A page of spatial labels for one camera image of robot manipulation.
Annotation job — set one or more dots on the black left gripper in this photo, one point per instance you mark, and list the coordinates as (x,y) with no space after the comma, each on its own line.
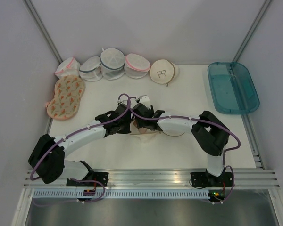
(127,130)

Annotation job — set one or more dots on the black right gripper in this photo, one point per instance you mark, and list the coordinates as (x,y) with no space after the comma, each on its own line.
(139,123)

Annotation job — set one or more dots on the beige round glasses laundry bag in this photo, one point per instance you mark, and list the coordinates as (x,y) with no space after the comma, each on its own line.
(152,134)

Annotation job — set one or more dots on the pale pink bra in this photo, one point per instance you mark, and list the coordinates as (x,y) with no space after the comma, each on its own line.
(141,130)

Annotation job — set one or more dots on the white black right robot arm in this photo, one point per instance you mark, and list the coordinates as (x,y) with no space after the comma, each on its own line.
(210,133)

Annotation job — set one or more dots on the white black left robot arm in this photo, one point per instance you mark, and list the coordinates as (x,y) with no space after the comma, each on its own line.
(48,156)

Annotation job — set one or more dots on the white pink-zip mesh bag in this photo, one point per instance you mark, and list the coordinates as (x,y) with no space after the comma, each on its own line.
(136,66)

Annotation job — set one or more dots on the beige round bag with glasses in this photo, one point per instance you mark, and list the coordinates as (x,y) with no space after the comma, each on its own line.
(163,72)

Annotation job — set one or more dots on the tall white blue-zip mesh bag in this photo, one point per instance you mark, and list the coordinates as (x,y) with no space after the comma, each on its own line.
(112,63)

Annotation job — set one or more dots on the floral peanut-shaped laundry bag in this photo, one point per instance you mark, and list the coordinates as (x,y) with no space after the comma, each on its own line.
(68,92)

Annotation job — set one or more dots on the white blue-trim mesh bag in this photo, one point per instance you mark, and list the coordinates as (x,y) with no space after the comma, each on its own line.
(91,69)

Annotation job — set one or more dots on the white pink-trim mesh bag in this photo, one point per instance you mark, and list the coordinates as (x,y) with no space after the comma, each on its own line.
(68,67)

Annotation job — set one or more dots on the teal transparent plastic bin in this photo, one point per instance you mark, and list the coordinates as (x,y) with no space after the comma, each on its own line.
(232,88)

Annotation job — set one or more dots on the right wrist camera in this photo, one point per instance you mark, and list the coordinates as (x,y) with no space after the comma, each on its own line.
(145,100)

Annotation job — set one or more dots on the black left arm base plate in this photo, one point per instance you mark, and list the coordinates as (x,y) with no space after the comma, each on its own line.
(91,180)

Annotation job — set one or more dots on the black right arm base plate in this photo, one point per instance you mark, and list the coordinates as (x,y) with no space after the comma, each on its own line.
(204,180)

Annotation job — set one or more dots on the white slotted cable duct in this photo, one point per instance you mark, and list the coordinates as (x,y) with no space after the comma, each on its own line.
(126,193)

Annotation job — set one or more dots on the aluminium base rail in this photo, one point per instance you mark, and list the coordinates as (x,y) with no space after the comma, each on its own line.
(179,178)

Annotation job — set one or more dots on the left aluminium corner post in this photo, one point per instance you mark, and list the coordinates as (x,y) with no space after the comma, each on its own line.
(43,30)

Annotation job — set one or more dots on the aluminium corner post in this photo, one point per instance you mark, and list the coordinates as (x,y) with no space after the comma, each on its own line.
(251,31)
(43,30)

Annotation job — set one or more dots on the right aluminium corner post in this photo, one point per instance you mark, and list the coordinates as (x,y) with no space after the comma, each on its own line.
(251,31)

